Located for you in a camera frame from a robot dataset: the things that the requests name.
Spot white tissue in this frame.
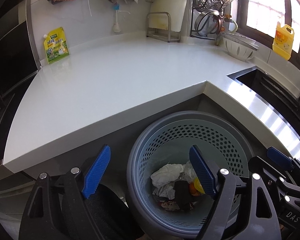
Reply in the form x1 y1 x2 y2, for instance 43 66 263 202
151 164 185 188

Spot yellow detergent bottle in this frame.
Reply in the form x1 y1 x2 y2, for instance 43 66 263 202
272 22 294 60

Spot glass pot lid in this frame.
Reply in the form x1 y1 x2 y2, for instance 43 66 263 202
194 9 223 37

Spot grey perforated trash bin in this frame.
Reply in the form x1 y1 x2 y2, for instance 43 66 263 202
127 111 253 238

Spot yellow green refill pouch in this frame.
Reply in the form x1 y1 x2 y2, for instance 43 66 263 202
43 27 70 64

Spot white green kettle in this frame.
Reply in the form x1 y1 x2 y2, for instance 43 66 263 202
223 14 238 34

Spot dark brown cloth rag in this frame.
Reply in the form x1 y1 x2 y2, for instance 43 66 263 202
173 180 192 212

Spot white patterned stacked bowls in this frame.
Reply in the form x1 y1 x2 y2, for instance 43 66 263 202
222 33 258 61

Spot white cutting board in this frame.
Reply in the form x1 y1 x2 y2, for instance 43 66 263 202
149 0 191 33

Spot orange peel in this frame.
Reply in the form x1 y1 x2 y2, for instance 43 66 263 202
189 183 201 196

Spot yellow plastic container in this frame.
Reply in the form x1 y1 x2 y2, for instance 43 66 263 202
193 177 205 194

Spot black dish rack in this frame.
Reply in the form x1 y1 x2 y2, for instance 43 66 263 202
192 0 226 37

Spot black oven appliance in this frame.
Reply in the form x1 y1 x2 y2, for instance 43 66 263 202
0 0 40 160

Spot steel cutting board stand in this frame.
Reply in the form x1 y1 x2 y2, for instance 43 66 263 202
146 11 183 43

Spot black kitchen sink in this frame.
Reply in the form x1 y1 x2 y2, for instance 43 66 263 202
228 67 300 137

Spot blue white bottle brush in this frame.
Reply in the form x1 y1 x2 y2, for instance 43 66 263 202
112 3 130 34

